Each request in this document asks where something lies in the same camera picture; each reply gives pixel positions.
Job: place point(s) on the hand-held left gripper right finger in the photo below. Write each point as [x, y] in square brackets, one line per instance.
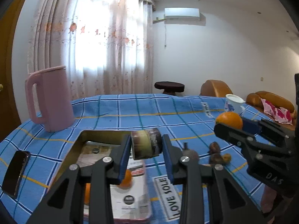
[168, 158]

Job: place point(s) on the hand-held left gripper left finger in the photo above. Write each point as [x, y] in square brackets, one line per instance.
[125, 156]

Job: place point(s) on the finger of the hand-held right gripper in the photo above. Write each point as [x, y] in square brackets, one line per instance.
[251, 125]
[231, 135]

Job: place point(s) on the orange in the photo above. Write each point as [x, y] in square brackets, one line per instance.
[230, 119]
[87, 192]
[126, 179]

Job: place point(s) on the dark brown date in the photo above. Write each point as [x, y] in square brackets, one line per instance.
[216, 159]
[214, 147]

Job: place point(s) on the purple beet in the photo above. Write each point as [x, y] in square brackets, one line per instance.
[191, 155]

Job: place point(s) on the metal tin box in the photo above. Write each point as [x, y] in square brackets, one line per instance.
[102, 136]

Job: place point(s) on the person's right forearm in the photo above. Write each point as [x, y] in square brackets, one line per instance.
[268, 200]

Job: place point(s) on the brown leather sofa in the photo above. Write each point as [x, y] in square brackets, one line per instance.
[254, 99]

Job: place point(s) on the white cup with blue flowers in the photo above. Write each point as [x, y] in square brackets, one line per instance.
[233, 105]

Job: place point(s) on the pink floral cloth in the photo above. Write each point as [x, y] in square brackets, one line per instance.
[275, 112]

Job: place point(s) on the printed paper leaflet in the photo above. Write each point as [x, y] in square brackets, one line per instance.
[130, 203]

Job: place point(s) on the brown leather armchair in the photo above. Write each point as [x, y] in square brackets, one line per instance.
[215, 88]

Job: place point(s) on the blue plaid tablecloth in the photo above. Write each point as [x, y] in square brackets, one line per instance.
[140, 107]

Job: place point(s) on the dark round stool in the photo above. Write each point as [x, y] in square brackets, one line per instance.
[169, 86]

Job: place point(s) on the pink kettle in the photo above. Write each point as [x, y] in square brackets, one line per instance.
[56, 98]

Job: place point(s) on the sheer floral curtain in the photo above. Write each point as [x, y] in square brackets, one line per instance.
[116, 51]

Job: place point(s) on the black smartphone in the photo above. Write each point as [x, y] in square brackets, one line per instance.
[15, 172]

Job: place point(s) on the white air conditioner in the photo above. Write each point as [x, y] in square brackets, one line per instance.
[182, 13]

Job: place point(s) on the wooden door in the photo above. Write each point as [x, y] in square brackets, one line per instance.
[7, 98]

